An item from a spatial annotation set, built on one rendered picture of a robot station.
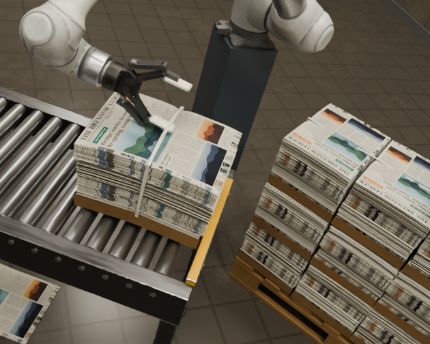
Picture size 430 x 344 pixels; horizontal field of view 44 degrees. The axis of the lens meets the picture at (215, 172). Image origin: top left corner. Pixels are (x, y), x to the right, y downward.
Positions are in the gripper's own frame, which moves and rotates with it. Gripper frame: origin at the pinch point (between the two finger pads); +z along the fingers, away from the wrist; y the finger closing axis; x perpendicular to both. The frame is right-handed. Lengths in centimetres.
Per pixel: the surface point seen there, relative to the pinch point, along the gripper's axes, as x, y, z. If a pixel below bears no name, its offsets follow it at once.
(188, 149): 3.4, 8.5, 7.0
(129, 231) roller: 16.8, 32.8, 1.9
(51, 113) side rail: -19, 38, -40
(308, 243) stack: -39, 60, 63
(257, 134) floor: -162, 110, 36
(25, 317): 8, 116, -24
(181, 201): 15.0, 15.2, 11.2
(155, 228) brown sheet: 15.0, 28.9, 8.1
